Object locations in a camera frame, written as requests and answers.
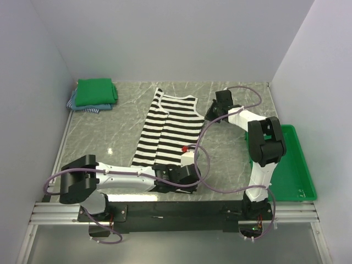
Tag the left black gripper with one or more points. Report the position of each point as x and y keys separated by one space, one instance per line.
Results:
x=190 y=188

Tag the blue white striped tank top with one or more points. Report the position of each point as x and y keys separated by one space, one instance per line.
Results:
x=89 y=109

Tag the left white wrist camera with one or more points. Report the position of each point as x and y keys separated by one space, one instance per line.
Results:
x=187 y=156

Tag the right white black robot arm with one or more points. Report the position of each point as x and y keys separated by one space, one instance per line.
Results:
x=266 y=147

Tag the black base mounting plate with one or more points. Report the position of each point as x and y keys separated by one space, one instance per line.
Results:
x=157 y=225

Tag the black white striped tank top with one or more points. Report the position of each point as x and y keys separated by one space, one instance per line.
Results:
x=172 y=123

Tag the folded blue tank top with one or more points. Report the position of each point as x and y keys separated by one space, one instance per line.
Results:
x=101 y=107

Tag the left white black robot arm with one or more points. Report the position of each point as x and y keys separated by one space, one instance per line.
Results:
x=83 y=178

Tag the green tank top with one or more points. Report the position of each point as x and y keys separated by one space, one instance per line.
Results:
x=95 y=92

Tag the green plastic tray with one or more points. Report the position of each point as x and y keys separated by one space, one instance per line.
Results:
x=290 y=179

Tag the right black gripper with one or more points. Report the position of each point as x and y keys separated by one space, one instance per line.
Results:
x=209 y=115

